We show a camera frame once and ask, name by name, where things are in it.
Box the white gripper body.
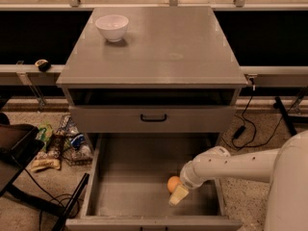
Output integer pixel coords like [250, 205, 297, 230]
[180, 161, 208, 190]

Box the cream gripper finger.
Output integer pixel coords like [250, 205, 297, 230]
[168, 185, 189, 206]

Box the orange fruit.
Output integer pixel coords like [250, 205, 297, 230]
[167, 176, 181, 193]

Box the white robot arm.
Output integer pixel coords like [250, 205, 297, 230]
[169, 131, 308, 231]

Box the open grey bottom drawer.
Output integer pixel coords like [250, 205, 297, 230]
[66, 133, 242, 231]

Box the grey drawer cabinet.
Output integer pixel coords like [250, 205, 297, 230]
[57, 7, 247, 148]

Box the closed grey upper drawer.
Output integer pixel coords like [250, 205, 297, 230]
[69, 106, 236, 133]

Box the black stand leg with caster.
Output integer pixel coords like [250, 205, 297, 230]
[273, 87, 308, 136]

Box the yellow snack bag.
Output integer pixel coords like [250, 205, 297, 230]
[31, 151, 61, 172]

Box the green snack bag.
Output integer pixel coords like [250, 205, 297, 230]
[37, 123, 53, 152]

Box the white ceramic bowl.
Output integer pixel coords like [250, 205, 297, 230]
[95, 14, 129, 42]

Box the black chair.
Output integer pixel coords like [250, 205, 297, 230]
[0, 114, 90, 231]

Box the black tape measure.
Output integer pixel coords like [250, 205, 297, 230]
[35, 59, 51, 72]

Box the black drawer handle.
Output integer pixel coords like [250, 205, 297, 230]
[140, 114, 167, 122]

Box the black floor cable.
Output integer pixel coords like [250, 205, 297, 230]
[24, 168, 82, 231]

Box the grey metal rail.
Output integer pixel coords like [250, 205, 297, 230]
[0, 64, 64, 86]

